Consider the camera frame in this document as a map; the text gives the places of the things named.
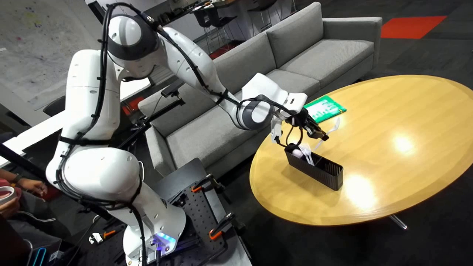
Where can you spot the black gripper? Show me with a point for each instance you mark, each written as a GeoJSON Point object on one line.
{"type": "Point", "coordinates": [301, 120]}

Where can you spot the black perforated mounting board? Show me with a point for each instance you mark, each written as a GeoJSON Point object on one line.
{"type": "Point", "coordinates": [197, 212]}

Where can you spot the gray three-seat sofa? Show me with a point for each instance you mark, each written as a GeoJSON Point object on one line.
{"type": "Point", "coordinates": [315, 54]}

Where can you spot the bystander bare forearm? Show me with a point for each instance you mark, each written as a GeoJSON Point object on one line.
{"type": "Point", "coordinates": [9, 176]}

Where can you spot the green and white card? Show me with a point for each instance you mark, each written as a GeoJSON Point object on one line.
{"type": "Point", "coordinates": [327, 110]}

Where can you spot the black slotted utensil basket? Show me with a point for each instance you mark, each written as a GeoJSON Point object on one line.
{"type": "Point", "coordinates": [320, 172]}

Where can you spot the orange black clamp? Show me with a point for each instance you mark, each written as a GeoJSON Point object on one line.
{"type": "Point", "coordinates": [110, 233]}
{"type": "Point", "coordinates": [219, 231]}
{"type": "Point", "coordinates": [203, 187]}

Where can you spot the black office chair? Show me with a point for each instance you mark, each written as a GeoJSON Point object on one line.
{"type": "Point", "coordinates": [54, 105]}

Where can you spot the long white desk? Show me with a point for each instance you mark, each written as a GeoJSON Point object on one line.
{"type": "Point", "coordinates": [35, 131]}

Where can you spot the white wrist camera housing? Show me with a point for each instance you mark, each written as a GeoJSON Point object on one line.
{"type": "Point", "coordinates": [296, 102]}

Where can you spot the black camera on stand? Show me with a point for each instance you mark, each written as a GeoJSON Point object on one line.
{"type": "Point", "coordinates": [172, 91]}

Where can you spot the metal table leg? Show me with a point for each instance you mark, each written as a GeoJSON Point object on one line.
{"type": "Point", "coordinates": [400, 222]}

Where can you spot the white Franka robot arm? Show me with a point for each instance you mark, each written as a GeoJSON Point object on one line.
{"type": "Point", "coordinates": [98, 178]}

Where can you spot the small white tag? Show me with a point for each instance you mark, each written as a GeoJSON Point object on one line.
{"type": "Point", "coordinates": [97, 238]}

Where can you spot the white rounded lump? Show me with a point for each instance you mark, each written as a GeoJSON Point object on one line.
{"type": "Point", "coordinates": [296, 153]}

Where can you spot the bystander bare hand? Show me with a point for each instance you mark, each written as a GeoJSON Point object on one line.
{"type": "Point", "coordinates": [33, 185]}

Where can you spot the red cloth garment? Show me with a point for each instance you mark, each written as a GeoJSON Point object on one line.
{"type": "Point", "coordinates": [8, 197]}

